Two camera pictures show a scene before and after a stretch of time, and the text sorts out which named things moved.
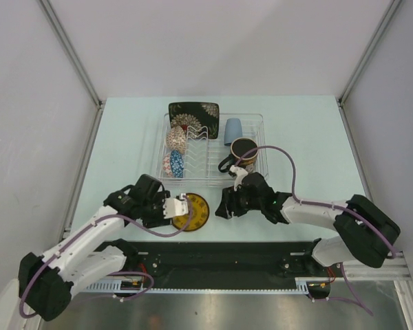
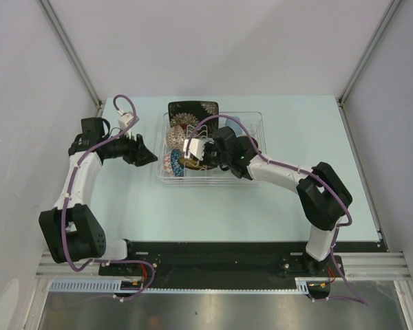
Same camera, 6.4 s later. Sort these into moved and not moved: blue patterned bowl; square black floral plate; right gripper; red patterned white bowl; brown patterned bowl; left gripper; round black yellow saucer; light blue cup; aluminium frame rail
Moved: left gripper; right gripper; round black yellow saucer
Not moved: light blue cup; red patterned white bowl; aluminium frame rail; square black floral plate; blue patterned bowl; brown patterned bowl
